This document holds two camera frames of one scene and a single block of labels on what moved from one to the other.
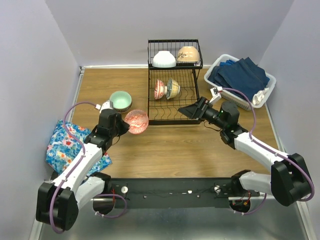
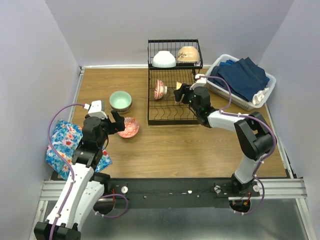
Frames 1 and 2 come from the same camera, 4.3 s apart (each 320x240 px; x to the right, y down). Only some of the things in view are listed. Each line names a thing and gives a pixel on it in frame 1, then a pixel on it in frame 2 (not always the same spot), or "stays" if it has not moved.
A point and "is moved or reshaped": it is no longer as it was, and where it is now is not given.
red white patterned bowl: [160, 90] stays
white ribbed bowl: [164, 59] stays
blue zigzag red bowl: [138, 120] is moved or reshaped
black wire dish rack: [173, 66] stays
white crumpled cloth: [258, 97] stays
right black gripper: [196, 110] to [184, 89]
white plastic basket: [235, 97] stays
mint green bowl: [121, 100] stays
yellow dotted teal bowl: [173, 88] is moved or reshaped
